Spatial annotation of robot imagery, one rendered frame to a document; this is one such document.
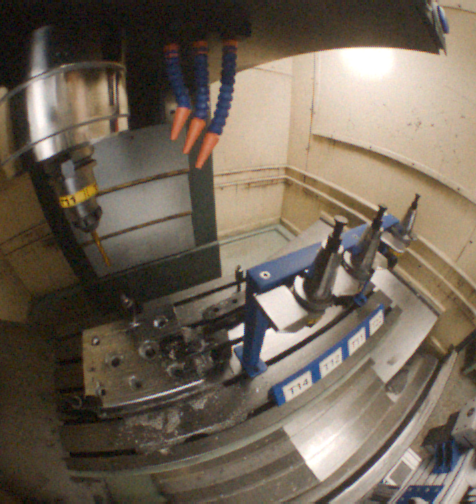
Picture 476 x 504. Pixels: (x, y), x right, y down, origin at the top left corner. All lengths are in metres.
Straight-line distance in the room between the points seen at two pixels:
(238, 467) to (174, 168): 0.96
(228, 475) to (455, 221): 1.14
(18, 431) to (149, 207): 1.13
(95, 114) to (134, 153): 0.50
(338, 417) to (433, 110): 1.13
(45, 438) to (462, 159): 1.86
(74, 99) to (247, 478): 0.79
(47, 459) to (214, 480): 0.66
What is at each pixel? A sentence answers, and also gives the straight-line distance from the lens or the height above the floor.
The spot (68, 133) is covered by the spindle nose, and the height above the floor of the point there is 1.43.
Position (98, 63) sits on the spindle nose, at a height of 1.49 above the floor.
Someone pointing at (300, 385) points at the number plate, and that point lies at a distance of 0.51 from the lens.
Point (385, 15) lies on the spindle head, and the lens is 0.21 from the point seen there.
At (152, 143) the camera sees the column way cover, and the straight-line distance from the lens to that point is 0.67.
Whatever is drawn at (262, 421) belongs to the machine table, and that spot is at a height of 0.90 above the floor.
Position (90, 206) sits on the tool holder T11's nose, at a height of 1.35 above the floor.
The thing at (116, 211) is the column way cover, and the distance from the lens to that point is 0.73.
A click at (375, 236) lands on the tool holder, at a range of 0.31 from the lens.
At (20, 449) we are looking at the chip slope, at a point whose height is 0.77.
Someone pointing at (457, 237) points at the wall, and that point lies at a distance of 0.95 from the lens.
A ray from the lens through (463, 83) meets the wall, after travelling 0.98.
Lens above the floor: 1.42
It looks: 39 degrees down
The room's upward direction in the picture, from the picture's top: straight up
